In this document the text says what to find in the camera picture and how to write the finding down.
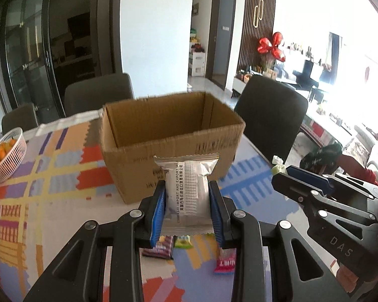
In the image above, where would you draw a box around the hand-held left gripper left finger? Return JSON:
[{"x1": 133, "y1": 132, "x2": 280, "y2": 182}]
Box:
[{"x1": 23, "y1": 181, "x2": 166, "y2": 302}]

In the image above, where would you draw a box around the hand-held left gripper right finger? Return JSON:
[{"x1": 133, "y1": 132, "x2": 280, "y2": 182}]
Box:
[{"x1": 208, "y1": 180, "x2": 350, "y2": 302}]

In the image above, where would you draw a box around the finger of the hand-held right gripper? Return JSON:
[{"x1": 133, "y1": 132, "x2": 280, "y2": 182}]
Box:
[
  {"x1": 271, "y1": 172, "x2": 378, "y2": 227},
  {"x1": 286, "y1": 165, "x2": 378, "y2": 200}
]

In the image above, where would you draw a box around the green candy packet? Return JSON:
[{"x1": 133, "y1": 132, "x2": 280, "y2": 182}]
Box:
[{"x1": 174, "y1": 235, "x2": 192, "y2": 248}]

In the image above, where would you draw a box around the silver snack packet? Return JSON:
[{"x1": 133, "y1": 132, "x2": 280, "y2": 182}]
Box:
[{"x1": 153, "y1": 153, "x2": 220, "y2": 236}]

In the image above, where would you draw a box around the brown cardboard box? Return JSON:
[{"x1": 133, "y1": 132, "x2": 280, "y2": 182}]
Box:
[{"x1": 100, "y1": 91, "x2": 246, "y2": 205}]

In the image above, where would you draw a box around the camouflage cloth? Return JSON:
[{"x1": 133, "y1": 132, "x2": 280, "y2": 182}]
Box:
[{"x1": 301, "y1": 143, "x2": 344, "y2": 177}]

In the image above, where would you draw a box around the white crumpled wrapper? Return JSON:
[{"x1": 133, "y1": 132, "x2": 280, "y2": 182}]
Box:
[{"x1": 272, "y1": 156, "x2": 286, "y2": 175}]

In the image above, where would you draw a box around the purple snack packet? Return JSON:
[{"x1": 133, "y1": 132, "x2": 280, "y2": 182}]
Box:
[{"x1": 142, "y1": 235, "x2": 174, "y2": 260}]

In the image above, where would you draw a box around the pink snack packet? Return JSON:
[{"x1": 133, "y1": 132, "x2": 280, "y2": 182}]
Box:
[{"x1": 214, "y1": 248, "x2": 237, "y2": 274}]

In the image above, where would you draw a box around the dark dining chair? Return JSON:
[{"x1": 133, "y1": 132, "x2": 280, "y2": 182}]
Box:
[{"x1": 234, "y1": 75, "x2": 308, "y2": 170}]

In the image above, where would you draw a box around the colourful printed tablecloth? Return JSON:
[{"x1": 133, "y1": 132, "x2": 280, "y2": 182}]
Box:
[{"x1": 0, "y1": 113, "x2": 344, "y2": 302}]

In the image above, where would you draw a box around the grey padded chair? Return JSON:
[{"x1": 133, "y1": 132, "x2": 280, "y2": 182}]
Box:
[{"x1": 65, "y1": 73, "x2": 135, "y2": 117}]

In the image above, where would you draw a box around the white storage shelf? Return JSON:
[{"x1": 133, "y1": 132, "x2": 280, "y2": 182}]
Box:
[{"x1": 191, "y1": 50, "x2": 205, "y2": 77}]

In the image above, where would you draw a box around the white plastic basket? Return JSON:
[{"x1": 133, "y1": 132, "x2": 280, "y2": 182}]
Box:
[{"x1": 0, "y1": 127, "x2": 28, "y2": 183}]

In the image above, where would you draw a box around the dark room door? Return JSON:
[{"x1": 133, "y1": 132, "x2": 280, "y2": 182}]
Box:
[{"x1": 205, "y1": 0, "x2": 237, "y2": 90}]

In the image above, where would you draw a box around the pile of oranges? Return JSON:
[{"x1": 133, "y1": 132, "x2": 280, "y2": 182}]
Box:
[{"x1": 0, "y1": 138, "x2": 18, "y2": 167}]

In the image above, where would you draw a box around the small grey chair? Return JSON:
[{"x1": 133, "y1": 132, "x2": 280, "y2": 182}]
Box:
[{"x1": 2, "y1": 103, "x2": 39, "y2": 136}]

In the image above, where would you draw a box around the black glass sliding door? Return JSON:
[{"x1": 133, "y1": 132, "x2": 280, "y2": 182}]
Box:
[{"x1": 0, "y1": 0, "x2": 120, "y2": 117}]

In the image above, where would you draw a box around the gold wall ornament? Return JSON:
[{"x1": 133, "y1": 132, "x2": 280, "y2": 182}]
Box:
[{"x1": 254, "y1": 0, "x2": 265, "y2": 29}]

